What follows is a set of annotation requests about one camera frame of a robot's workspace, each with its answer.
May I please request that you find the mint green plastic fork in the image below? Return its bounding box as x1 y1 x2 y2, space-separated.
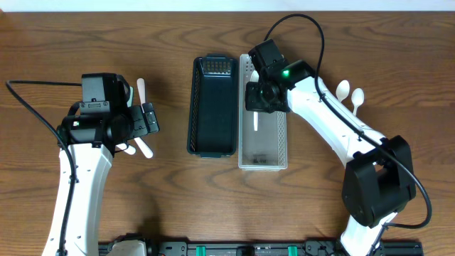
127 86 134 107

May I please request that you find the white fork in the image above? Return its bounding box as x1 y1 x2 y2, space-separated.
134 137 154 159
115 143 137 155

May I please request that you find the white spoon group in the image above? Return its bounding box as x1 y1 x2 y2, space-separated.
336 80 350 102
351 88 365 116

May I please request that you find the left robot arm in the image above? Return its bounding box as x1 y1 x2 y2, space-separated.
42 144 113 256

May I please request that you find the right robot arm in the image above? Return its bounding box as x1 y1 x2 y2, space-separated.
287 77 416 255

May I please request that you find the clear plastic basket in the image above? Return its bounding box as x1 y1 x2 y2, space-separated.
238 54 288 171

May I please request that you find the dark green plastic basket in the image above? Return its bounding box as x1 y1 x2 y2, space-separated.
187 53 238 158

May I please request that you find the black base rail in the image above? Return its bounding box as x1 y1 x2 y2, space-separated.
97 238 424 256

